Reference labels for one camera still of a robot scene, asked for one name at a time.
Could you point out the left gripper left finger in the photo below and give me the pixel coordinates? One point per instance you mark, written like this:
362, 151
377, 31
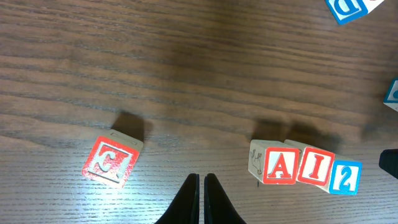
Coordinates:
184, 208

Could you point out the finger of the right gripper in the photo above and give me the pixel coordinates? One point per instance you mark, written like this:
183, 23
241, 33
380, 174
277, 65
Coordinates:
388, 161

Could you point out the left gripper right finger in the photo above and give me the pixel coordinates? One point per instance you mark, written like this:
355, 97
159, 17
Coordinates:
218, 209

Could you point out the blue number 2 block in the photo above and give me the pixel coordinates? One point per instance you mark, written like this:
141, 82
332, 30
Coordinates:
344, 176

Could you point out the red letter A block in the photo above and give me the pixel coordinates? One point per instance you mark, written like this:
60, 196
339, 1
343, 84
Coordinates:
273, 162

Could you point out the red letter I block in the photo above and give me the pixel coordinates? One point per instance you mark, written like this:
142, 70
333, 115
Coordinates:
314, 165

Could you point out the plain white picture block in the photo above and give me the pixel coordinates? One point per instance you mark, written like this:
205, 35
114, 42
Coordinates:
391, 98

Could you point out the red letter E block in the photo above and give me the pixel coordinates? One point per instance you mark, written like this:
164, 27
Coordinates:
112, 158

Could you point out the blue-edged picture block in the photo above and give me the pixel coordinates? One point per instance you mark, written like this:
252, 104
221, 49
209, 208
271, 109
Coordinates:
345, 11

